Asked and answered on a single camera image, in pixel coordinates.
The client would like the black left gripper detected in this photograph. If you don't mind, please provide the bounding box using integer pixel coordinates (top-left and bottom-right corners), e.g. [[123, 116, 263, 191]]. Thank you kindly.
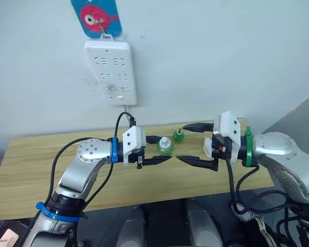
[[130, 135, 174, 170]]

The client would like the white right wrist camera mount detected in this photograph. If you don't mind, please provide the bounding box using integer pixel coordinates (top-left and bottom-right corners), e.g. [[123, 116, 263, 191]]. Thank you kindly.
[[212, 110, 242, 165]]

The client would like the green bottle with wick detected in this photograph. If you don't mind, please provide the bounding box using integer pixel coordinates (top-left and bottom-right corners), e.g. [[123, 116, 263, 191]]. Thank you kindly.
[[171, 128, 185, 143]]

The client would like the white wall power strip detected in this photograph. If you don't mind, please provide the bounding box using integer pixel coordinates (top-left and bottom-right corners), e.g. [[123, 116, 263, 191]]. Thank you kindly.
[[83, 33, 139, 107]]

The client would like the silver metal hook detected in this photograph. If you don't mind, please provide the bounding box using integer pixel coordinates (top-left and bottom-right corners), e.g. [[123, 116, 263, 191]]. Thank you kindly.
[[96, 17, 106, 36]]

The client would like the green wrist zip tie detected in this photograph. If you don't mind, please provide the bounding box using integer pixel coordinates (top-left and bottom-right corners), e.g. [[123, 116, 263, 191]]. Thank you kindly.
[[243, 126, 256, 168]]

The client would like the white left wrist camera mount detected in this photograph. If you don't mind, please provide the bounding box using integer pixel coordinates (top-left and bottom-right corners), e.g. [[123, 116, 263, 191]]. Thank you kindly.
[[122, 126, 147, 165]]

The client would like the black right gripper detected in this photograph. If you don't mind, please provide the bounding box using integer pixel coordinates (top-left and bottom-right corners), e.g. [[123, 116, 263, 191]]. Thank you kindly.
[[177, 122, 234, 172]]

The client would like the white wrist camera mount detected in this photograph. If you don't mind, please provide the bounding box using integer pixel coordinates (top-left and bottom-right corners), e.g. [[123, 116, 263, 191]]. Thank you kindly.
[[212, 110, 242, 165], [122, 126, 147, 165]]

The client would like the pink rectangular tag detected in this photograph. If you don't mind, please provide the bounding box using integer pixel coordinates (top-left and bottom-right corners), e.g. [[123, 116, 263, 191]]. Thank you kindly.
[[0, 228, 19, 247]]

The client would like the white mosquito repellent heater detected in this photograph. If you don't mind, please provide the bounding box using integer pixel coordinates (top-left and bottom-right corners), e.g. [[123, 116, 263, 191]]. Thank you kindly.
[[203, 137, 214, 157]]

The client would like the blue wrist zip tie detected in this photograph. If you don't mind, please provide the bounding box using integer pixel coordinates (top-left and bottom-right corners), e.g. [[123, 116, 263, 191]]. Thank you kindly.
[[110, 137, 118, 164]]

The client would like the blue fish wall hook plate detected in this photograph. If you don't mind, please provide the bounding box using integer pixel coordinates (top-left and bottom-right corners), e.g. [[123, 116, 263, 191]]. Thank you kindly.
[[71, 0, 123, 39]]

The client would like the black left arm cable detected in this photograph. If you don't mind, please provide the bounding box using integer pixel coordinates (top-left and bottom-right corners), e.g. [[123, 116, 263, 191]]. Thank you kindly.
[[47, 112, 138, 214]]

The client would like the black white patterned strap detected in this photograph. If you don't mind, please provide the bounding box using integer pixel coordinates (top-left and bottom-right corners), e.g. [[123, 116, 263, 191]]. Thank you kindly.
[[229, 202, 275, 247]]

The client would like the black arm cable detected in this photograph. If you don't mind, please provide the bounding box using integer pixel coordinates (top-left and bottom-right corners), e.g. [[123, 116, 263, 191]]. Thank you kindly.
[[226, 158, 303, 232], [47, 112, 138, 214]]

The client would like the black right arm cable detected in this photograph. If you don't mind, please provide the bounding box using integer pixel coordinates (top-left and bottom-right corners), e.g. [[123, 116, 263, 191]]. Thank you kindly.
[[226, 158, 303, 232]]

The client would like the green liquid bottle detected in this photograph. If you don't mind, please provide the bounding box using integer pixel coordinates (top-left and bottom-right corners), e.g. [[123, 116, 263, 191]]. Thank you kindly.
[[156, 140, 175, 157]]

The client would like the grey rounded shape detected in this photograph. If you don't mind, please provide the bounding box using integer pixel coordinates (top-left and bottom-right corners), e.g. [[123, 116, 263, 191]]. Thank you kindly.
[[115, 205, 147, 247], [184, 198, 224, 247]]

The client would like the white bottle cap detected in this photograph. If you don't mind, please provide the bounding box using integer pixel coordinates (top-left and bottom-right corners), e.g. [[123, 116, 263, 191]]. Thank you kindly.
[[159, 137, 172, 150]]

